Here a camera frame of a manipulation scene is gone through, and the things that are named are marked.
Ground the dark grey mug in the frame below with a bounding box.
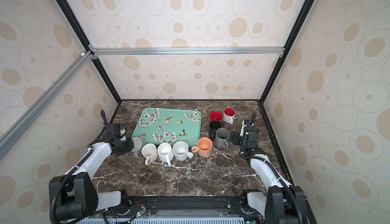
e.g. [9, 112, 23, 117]
[215, 128, 230, 149]

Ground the light grey mug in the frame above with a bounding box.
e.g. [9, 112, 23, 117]
[132, 137, 145, 159]

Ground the white mug back row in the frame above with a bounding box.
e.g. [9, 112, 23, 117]
[222, 107, 236, 124]

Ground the pink mug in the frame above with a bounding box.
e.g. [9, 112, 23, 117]
[141, 143, 158, 166]

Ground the red mug black handle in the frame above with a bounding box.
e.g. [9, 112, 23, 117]
[210, 111, 223, 122]

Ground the cream orange mug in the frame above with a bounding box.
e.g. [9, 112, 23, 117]
[191, 137, 212, 157]

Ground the white round mug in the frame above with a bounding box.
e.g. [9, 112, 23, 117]
[157, 143, 174, 167]

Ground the cream speckled mug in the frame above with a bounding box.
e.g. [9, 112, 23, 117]
[173, 141, 194, 161]

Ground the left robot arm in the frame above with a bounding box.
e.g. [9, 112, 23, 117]
[49, 110, 134, 224]

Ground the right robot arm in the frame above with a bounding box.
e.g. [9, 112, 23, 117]
[231, 112, 308, 224]

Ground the green floral bird tray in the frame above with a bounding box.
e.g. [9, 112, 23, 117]
[132, 108, 202, 147]

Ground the green led circuit board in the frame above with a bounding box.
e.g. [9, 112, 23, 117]
[134, 204, 147, 218]

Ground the horizontal aluminium bar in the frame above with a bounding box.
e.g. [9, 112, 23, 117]
[92, 47, 285, 55]

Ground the left diagonal aluminium bar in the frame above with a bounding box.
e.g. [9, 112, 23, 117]
[1, 51, 92, 158]

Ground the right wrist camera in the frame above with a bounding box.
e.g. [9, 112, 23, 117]
[240, 119, 259, 141]

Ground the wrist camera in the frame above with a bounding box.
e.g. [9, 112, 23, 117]
[103, 123, 126, 140]
[240, 119, 259, 141]

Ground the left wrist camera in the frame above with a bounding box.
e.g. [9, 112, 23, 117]
[103, 123, 126, 140]

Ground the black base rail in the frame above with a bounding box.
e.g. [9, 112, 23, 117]
[73, 195, 317, 224]

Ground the right black corner post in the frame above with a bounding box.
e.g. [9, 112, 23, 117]
[259, 0, 315, 105]

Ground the black corner frame post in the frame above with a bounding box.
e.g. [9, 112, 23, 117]
[55, 0, 122, 105]

